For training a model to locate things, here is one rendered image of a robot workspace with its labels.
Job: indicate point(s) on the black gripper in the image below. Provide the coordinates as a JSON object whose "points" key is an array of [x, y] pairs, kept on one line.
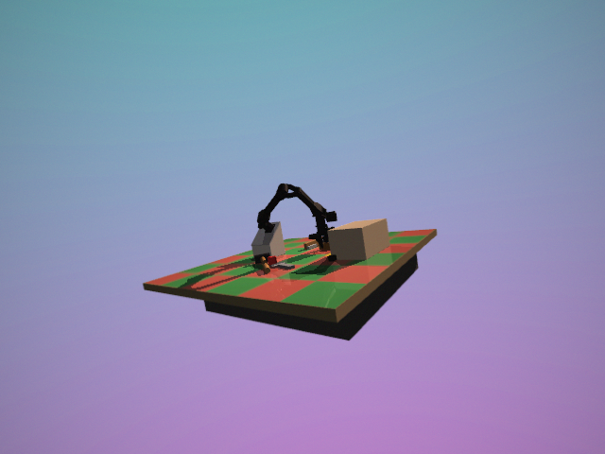
{"points": [[318, 235]]}

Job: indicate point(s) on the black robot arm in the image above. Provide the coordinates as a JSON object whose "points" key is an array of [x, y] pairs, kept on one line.
{"points": [[317, 210]]}

